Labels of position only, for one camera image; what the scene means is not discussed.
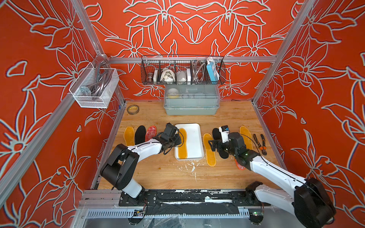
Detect white storage tray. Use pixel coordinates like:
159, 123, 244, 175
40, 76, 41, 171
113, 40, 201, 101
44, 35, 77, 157
175, 123, 204, 161

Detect clear plastic wall basket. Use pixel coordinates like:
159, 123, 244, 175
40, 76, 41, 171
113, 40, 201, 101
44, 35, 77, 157
69, 63, 119, 109

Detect white cloth in basket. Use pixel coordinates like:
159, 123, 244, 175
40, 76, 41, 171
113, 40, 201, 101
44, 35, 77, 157
160, 68, 176, 83

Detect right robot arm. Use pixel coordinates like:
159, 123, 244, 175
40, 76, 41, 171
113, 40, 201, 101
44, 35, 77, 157
208, 132, 336, 228

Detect orange handled pliers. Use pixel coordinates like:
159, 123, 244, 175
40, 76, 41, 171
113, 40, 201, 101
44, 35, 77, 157
253, 134, 267, 156

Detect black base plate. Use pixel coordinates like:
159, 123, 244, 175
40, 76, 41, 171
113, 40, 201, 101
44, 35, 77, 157
118, 189, 268, 207

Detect grey lidded storage bin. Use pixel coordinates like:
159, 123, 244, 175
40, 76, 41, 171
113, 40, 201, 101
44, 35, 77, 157
163, 85, 221, 116

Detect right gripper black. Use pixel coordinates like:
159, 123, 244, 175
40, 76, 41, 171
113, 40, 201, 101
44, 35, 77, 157
207, 137, 238, 158

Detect red insole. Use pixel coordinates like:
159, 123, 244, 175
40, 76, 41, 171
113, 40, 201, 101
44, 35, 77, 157
235, 160, 246, 171
145, 125, 157, 142

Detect left black insole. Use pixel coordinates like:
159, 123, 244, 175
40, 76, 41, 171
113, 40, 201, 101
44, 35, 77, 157
135, 125, 146, 145

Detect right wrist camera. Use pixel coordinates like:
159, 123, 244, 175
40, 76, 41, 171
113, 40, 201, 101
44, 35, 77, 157
218, 125, 230, 143

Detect right black insole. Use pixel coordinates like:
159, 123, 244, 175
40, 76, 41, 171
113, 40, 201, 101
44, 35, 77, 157
212, 128, 229, 159

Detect blue box in basket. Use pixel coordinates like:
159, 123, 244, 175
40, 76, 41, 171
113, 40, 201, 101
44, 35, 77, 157
206, 57, 219, 83

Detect tape roll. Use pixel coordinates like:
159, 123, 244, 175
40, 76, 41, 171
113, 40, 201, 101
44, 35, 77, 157
127, 104, 140, 115

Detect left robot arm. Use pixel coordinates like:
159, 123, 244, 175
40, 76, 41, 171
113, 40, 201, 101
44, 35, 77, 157
100, 123, 187, 201

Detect yellow insole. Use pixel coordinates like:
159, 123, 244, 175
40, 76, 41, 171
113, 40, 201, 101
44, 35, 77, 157
178, 128, 188, 159
240, 126, 253, 150
123, 126, 135, 146
203, 134, 216, 167

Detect black wire wall basket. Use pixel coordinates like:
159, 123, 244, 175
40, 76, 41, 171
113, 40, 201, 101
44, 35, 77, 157
140, 55, 227, 85

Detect black insole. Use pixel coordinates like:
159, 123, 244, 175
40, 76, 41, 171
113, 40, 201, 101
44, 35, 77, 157
135, 125, 146, 145
212, 128, 229, 159

